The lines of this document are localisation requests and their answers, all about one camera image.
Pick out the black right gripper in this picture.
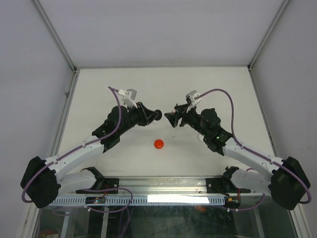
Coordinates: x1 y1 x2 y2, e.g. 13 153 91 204
163 103 209 138

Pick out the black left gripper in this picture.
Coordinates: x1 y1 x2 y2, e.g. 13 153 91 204
118 102 159 136

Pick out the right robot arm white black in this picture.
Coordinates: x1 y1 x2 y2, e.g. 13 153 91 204
165 104 311 210

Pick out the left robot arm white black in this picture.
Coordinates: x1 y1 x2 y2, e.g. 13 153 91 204
20 102 162 208

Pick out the red round charging case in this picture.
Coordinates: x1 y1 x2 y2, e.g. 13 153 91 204
154 139 164 149

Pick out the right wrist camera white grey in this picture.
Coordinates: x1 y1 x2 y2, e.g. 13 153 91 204
186 90 202 112

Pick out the wrist camera white grey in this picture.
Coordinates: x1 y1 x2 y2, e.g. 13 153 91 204
117 89 137 108
186 90 202 112

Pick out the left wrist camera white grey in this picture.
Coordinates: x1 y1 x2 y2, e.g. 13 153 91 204
117 89 137 108

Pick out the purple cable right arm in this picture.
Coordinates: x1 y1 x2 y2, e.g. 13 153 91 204
197 88 313 212

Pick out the aluminium mounting rail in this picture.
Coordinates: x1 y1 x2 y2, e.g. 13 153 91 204
57 170 268 196

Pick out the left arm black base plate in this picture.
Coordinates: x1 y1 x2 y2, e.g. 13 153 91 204
91 177 119 190

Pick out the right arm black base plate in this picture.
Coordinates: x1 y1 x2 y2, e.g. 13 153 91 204
205 177 251 196

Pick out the aluminium frame post right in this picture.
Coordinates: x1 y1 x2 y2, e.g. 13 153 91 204
247 0 291 71

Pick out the aluminium frame post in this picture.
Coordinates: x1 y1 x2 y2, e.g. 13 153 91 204
30 0 77 72
247 0 291 71

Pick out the white slotted cable duct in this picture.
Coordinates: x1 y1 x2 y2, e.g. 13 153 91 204
52 195 226 206

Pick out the aluminium frame post left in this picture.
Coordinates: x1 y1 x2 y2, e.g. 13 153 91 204
30 0 77 72

